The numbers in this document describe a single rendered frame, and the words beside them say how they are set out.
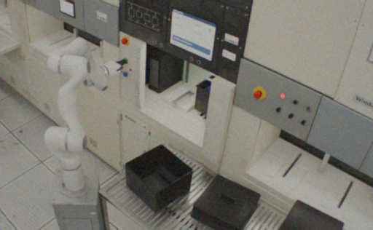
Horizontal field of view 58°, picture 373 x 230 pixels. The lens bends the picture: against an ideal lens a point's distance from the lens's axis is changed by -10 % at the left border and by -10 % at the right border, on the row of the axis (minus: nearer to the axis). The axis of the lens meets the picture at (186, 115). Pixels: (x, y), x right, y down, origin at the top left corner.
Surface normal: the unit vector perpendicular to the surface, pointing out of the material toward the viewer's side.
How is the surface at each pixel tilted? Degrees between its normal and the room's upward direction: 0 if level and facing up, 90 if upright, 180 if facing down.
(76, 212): 90
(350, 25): 90
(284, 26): 90
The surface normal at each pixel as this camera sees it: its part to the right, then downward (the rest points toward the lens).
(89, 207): 0.11, 0.62
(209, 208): 0.08, -0.79
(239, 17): -0.62, 0.44
